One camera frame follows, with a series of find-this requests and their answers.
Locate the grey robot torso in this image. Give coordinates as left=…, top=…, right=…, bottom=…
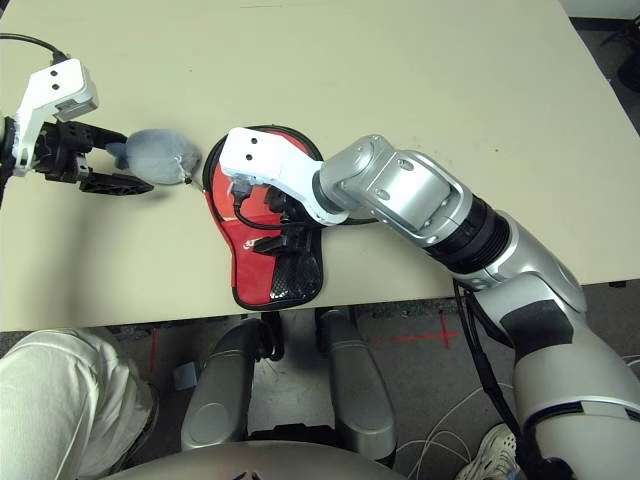
left=112, top=439, right=401, bottom=480

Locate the white perforated shoe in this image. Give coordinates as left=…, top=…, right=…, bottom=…
left=457, top=422, right=519, bottom=480

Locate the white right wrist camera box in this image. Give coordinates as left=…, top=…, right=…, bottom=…
left=220, top=127, right=351, bottom=226

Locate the thin white cord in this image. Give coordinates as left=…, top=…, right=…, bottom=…
left=399, top=384, right=521, bottom=480

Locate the person leg in white trousers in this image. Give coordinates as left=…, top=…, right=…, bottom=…
left=0, top=327, right=156, bottom=480

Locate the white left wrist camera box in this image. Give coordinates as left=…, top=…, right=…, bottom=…
left=12, top=58, right=100, bottom=177

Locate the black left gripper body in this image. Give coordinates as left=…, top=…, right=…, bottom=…
left=37, top=123, right=96, bottom=184

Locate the small grey block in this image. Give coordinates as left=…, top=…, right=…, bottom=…
left=174, top=363, right=199, bottom=392

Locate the grey robot right leg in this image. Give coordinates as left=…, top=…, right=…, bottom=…
left=317, top=308, right=401, bottom=461

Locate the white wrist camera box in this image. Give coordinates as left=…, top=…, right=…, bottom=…
left=12, top=58, right=100, bottom=177
left=220, top=127, right=351, bottom=226

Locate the grey robot leg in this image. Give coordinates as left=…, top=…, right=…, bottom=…
left=180, top=319, right=281, bottom=459
left=317, top=308, right=401, bottom=461

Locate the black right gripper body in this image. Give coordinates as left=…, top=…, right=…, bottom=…
left=267, top=184, right=321, bottom=251

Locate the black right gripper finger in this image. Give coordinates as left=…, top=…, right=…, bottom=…
left=255, top=237, right=301, bottom=255

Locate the black and red paddle case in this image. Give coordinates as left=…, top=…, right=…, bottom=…
left=202, top=123, right=326, bottom=310

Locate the grey plush zipper charm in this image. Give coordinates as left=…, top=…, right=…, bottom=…
left=104, top=128, right=204, bottom=187

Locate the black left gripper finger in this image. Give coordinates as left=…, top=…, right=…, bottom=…
left=74, top=124, right=129, bottom=147
left=79, top=170, right=155, bottom=197

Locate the grey robot left leg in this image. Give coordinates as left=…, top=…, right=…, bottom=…
left=180, top=319, right=281, bottom=459

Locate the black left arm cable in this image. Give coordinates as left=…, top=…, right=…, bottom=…
left=0, top=32, right=69, bottom=65

